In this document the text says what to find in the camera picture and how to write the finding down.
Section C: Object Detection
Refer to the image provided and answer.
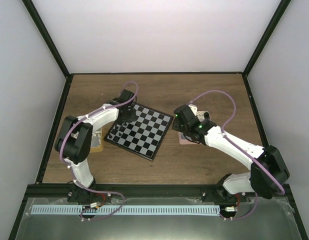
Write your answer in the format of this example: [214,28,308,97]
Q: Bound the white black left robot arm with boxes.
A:
[54,89,137,202]

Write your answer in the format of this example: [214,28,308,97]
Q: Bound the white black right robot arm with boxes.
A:
[172,104,290,202]

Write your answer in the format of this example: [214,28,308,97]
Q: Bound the white chess pieces in tray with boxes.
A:
[92,130,103,141]

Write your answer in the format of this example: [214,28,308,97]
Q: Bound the pink rimmed metal tray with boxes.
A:
[178,110,211,146]

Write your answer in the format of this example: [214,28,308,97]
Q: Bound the black and white chessboard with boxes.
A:
[104,103,174,161]

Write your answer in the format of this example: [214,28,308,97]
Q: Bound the orange rimmed metal tray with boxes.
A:
[90,127,104,153]

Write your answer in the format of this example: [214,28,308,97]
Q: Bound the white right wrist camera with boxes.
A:
[188,104,198,116]

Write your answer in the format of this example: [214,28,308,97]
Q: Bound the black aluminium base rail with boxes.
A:
[67,184,247,204]

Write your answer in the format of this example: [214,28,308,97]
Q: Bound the black enclosure frame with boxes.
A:
[8,0,309,240]

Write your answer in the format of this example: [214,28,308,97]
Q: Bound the light blue slotted cable duct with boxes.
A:
[31,205,220,216]

